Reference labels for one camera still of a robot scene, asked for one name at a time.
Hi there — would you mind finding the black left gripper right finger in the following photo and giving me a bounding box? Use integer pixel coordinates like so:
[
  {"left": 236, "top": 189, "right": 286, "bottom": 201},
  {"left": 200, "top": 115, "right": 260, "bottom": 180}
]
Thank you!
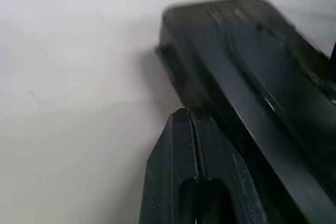
[{"left": 188, "top": 109, "right": 269, "bottom": 224}]

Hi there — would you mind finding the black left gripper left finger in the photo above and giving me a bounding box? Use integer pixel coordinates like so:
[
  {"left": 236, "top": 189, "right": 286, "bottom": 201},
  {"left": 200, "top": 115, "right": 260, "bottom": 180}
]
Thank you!
[{"left": 139, "top": 108, "right": 197, "bottom": 224}]

